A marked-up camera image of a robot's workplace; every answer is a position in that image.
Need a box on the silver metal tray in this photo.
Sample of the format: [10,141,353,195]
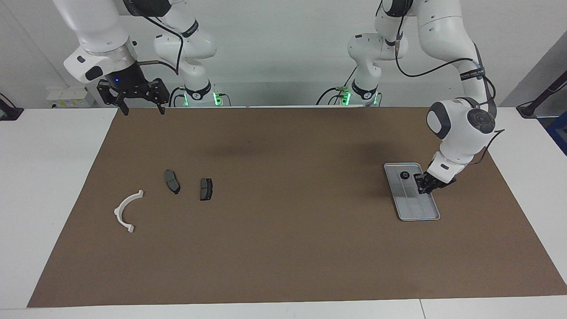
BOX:
[384,162,441,222]

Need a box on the long dark brake pad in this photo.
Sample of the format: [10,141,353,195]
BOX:
[164,169,181,195]

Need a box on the blue object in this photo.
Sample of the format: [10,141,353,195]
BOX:
[546,111,567,156]

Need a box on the brown table mat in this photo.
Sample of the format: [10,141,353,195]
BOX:
[27,106,567,308]

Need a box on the white wall box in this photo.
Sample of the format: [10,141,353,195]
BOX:
[47,86,96,109]

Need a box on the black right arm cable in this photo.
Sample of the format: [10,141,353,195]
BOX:
[128,0,185,77]

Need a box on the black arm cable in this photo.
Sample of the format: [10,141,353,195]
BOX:
[128,0,185,77]
[393,24,506,165]

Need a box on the white semicircular bracket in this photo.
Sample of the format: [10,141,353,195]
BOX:
[114,190,145,234]

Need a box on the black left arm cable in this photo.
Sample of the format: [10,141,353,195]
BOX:
[393,24,506,165]

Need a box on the black left base cable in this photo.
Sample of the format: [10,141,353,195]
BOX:
[316,66,356,106]

